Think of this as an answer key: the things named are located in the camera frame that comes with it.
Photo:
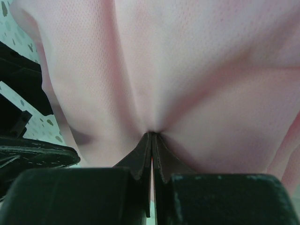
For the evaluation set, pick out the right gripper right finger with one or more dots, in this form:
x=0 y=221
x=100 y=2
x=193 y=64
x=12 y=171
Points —
x=184 y=197

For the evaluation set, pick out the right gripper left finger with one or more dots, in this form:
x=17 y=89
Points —
x=118 y=195

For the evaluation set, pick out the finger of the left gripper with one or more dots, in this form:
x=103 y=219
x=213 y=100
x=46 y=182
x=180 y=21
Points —
x=19 y=154

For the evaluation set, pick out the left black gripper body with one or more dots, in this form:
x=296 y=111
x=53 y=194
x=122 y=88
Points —
x=24 y=77

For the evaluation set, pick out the pink t shirt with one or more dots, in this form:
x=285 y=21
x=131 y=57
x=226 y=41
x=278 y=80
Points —
x=218 y=79

